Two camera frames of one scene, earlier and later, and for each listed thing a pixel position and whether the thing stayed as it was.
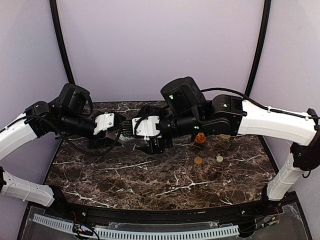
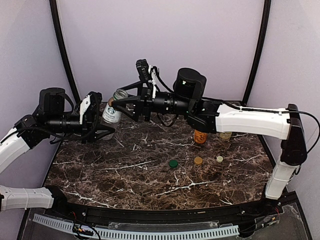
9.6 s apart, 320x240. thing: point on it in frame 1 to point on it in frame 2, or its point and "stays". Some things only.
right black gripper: (155, 143) to (144, 104)
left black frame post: (57, 26) stays
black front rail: (160, 215) stays
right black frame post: (267, 8) stays
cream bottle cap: (219, 159) stays
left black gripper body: (100, 138) to (89, 120)
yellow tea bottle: (225, 136) stays
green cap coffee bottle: (124, 139) to (111, 116)
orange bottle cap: (198, 160) stays
